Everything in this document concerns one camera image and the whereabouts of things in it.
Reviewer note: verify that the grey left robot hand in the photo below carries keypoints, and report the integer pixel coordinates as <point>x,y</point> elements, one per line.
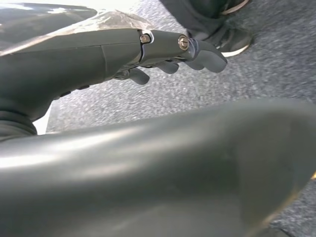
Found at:
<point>74,65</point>

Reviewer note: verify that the person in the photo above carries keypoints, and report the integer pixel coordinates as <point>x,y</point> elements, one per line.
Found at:
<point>197,16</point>

